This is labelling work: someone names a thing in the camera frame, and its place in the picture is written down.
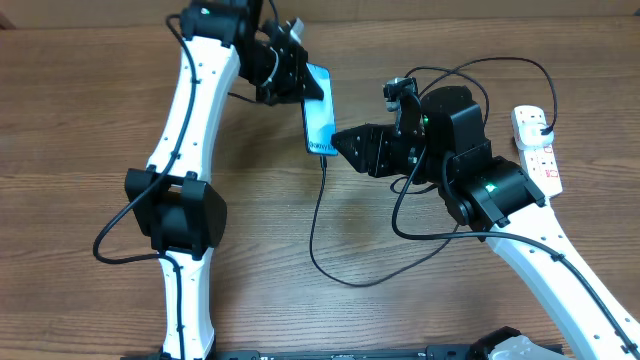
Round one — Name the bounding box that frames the white power strip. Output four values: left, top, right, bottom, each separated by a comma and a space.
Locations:
511, 105, 563, 198

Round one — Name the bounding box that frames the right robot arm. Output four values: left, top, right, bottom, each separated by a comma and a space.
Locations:
331, 85, 639, 359

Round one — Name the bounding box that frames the blue Galaxy smartphone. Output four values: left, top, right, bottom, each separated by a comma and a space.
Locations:
302, 64, 338, 156

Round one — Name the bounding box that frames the white charger plug adapter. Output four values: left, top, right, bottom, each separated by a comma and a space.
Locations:
514, 123, 554, 151

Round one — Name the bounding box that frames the black charging cable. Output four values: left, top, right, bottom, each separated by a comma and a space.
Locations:
308, 57, 559, 288

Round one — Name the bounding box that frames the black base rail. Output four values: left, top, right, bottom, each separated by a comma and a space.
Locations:
119, 343, 566, 360

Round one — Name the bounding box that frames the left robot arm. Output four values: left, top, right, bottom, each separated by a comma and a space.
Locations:
125, 1, 329, 359

